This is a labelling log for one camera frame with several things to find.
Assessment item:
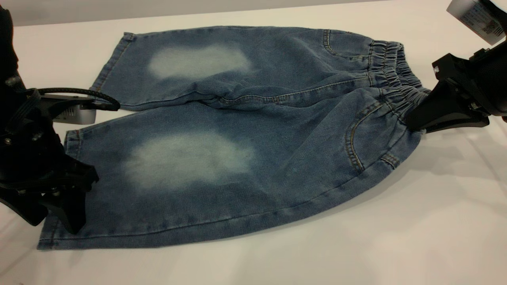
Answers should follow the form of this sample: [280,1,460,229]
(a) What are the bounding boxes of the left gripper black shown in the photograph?
[0,89,99,235]

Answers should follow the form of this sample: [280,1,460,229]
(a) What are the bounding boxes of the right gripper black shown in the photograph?
[404,38,507,134]

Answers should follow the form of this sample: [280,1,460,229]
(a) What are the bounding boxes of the blue denim pants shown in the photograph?
[37,26,432,250]

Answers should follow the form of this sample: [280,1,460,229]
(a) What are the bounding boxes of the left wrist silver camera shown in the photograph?
[51,106,97,125]

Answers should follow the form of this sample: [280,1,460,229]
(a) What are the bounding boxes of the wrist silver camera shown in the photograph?
[51,106,97,125]
[447,0,507,45]

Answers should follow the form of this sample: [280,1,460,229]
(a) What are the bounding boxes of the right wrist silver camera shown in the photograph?
[447,0,507,45]

